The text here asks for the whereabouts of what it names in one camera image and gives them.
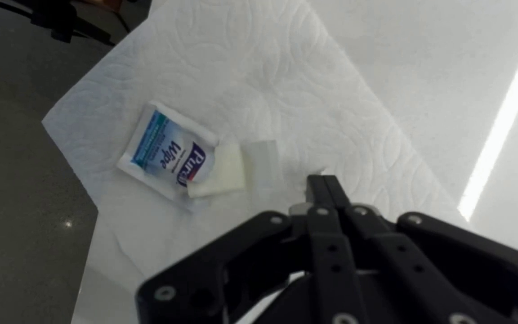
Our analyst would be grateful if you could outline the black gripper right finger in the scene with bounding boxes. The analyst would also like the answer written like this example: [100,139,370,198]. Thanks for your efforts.
[325,175,518,324]

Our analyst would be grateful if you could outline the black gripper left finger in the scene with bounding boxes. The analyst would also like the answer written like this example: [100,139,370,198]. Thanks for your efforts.
[134,173,363,324]

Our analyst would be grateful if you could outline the small white paper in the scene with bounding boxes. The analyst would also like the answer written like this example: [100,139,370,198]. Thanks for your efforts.
[185,139,282,200]

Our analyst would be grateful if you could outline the blue white wipe packet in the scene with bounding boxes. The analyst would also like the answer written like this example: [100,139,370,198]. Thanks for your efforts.
[114,99,219,205]

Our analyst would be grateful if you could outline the white paper napkin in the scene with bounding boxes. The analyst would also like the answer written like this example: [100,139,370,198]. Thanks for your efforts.
[41,0,471,324]

